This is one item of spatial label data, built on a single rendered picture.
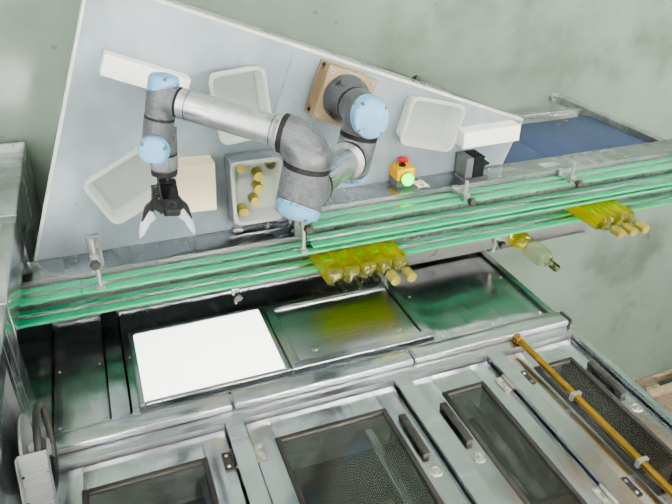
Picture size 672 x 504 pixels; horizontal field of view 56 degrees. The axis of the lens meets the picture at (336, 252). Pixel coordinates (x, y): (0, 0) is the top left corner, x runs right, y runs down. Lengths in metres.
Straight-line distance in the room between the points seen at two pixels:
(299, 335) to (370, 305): 0.28
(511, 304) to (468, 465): 0.77
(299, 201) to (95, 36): 0.78
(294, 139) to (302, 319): 0.76
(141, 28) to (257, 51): 0.34
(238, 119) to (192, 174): 0.52
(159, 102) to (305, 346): 0.84
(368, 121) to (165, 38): 0.63
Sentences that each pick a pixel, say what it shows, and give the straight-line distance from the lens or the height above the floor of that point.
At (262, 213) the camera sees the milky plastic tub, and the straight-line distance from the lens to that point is 2.15.
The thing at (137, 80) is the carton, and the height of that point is 0.81.
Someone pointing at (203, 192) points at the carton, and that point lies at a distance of 2.05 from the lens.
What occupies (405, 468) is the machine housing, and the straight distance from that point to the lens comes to 1.68.
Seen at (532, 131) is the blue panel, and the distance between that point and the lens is 3.04.
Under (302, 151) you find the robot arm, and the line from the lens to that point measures 1.47.
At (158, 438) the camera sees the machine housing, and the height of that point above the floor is 1.42.
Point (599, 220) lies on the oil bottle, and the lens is 2.56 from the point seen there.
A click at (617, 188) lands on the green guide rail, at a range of 2.76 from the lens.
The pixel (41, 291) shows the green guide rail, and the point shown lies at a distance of 2.06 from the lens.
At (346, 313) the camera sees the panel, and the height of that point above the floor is 1.11.
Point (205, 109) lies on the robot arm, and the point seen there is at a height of 1.20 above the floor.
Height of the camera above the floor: 2.66
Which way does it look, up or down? 53 degrees down
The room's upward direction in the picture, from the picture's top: 143 degrees clockwise
